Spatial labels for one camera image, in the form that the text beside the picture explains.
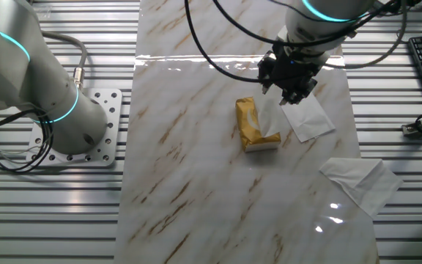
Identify grey base cable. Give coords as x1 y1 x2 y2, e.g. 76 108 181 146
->
40 30 89 91

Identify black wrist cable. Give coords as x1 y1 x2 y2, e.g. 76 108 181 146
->
183 0 422 84

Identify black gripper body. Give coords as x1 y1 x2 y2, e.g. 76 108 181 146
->
257 40 325 97

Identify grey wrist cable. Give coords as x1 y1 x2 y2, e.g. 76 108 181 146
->
324 0 409 70

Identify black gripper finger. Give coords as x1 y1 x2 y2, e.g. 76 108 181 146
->
278 78 319 107
257 53 276 95

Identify black base cable bundle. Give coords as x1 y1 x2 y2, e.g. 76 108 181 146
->
0 109 55 174

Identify large unfolded white napkin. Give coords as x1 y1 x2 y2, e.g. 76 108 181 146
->
319 157 404 219

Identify white pulled napkin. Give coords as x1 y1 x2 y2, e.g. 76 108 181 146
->
256 96 282 139

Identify gold tissue pack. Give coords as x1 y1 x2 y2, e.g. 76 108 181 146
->
234 96 282 153

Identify small folded white napkin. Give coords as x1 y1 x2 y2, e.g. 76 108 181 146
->
279 90 336 144

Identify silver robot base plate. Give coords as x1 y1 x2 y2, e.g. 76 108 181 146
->
25 87 124 168

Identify marble pattern mat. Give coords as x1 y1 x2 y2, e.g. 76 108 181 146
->
114 0 380 264

